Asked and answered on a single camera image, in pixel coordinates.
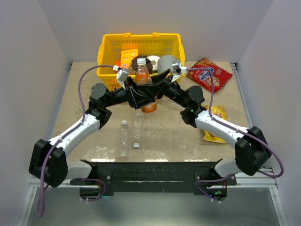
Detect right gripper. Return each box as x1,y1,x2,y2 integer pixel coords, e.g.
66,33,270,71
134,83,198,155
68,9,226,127
136,69,189,109

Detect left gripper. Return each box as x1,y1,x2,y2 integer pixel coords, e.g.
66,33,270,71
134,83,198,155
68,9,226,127
104,77,152,110

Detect orange tea bottle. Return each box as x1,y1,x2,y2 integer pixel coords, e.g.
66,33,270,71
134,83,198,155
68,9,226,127
135,65,157,113

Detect white bottle cap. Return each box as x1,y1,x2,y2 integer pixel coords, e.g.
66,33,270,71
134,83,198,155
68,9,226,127
137,57,146,65

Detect clear bottle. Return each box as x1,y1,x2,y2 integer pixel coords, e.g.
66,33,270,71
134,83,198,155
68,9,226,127
162,97,179,107
132,112,144,149
118,120,130,161

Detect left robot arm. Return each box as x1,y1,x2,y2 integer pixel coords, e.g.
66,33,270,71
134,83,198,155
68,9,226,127
29,83,129,187

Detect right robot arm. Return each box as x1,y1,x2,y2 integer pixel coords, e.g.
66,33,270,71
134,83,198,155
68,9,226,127
152,70,272,185

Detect brown wrapped package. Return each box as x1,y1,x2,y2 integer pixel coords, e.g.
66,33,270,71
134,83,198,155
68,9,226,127
129,56,153,75

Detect grey tape roll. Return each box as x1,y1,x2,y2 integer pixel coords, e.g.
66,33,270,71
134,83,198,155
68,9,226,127
157,55,177,73

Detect white tape roll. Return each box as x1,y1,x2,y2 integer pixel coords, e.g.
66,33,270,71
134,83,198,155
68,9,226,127
147,55,160,73

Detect orange ball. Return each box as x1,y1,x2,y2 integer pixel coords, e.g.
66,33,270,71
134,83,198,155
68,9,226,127
114,61,121,67

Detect orange juice carton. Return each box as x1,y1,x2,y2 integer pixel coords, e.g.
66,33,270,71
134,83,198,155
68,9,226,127
120,49,138,68

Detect yellow plastic shopping basket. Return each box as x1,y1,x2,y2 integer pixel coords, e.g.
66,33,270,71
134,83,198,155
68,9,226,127
96,32,186,95

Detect red snack bag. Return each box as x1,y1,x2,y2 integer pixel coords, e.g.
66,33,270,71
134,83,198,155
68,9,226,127
187,57,233,93

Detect yellow chips bag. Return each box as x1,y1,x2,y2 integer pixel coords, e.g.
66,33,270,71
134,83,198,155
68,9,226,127
203,105,228,144

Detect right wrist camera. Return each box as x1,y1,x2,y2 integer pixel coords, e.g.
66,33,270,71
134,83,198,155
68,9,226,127
171,60,187,83

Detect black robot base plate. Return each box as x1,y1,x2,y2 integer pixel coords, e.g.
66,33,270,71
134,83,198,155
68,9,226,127
71,161,237,201

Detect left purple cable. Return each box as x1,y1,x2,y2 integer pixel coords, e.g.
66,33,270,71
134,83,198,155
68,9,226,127
35,65,118,217

